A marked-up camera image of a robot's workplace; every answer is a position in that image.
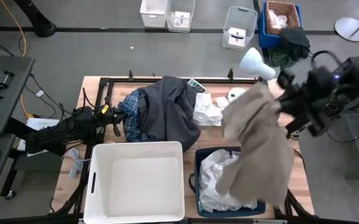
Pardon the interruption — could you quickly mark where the yellow cable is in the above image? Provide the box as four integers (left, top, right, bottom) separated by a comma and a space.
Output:
0, 0, 36, 119

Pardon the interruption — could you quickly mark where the small white paper piece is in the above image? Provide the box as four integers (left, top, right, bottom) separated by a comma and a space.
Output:
215, 96, 230, 110

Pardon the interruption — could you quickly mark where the small white woven basket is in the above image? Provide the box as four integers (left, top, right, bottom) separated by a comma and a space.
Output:
139, 0, 169, 28

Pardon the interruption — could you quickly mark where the white woven-pattern laundry basket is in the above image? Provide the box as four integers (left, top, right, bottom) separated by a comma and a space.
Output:
83, 141, 185, 224

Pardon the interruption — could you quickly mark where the white paper sheet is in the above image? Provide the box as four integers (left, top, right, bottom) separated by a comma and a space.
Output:
26, 117, 60, 131

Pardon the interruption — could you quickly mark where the dark blue fabric bin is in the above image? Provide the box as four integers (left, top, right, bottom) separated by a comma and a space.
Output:
189, 146, 266, 218

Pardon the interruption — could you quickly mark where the white round device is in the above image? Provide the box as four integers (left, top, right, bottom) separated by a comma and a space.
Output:
227, 86, 248, 103

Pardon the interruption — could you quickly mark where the dark grey desk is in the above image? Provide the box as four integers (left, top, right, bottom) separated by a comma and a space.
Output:
0, 55, 35, 136

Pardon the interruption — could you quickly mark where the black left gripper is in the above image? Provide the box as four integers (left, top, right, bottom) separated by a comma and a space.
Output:
95, 104, 128, 138

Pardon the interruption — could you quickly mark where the calculator with coloured keys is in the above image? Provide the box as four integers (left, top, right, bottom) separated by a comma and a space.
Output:
187, 78, 207, 94

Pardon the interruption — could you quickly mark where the blue plastic crate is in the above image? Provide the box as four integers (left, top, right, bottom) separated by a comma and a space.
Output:
258, 1, 303, 49

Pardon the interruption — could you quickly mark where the clear plastic bin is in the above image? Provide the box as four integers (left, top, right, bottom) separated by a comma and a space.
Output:
166, 0, 196, 33
221, 6, 258, 51

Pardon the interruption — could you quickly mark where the white crumpled garment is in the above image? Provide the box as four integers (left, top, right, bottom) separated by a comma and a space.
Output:
198, 149, 258, 213

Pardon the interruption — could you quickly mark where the white lamp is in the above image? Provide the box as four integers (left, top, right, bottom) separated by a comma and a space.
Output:
239, 47, 276, 81

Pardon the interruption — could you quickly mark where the brown wicker basket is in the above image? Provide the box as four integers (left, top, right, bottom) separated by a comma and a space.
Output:
265, 0, 301, 36

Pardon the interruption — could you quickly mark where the blue plaid shirt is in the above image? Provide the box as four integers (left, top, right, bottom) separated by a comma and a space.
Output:
118, 89, 155, 143

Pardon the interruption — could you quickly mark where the beige garment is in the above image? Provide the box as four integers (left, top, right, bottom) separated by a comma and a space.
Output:
215, 82, 295, 207

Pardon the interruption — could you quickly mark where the dark green garment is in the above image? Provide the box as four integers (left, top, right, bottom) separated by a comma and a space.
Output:
268, 46, 292, 68

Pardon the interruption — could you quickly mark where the black garment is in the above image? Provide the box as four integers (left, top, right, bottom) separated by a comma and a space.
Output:
279, 27, 311, 60

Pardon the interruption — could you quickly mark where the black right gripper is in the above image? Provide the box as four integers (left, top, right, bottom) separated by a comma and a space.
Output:
277, 70, 312, 118

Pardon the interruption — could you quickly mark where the white bundled cable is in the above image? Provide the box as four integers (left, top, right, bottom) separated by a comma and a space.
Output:
62, 147, 90, 179

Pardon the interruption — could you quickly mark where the white crumpled plastic bag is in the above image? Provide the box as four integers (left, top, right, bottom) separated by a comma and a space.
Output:
268, 9, 288, 30

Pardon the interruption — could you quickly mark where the black stand leg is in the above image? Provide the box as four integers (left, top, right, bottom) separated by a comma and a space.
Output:
13, 0, 57, 39

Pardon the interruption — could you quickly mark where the white cardboard box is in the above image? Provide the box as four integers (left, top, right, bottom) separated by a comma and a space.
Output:
172, 11, 191, 28
228, 27, 247, 48

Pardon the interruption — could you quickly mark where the dark grey garment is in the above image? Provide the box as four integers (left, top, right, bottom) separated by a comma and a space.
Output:
137, 75, 202, 153

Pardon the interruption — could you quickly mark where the round grey stand base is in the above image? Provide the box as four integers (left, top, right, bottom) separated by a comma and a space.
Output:
334, 17, 359, 42

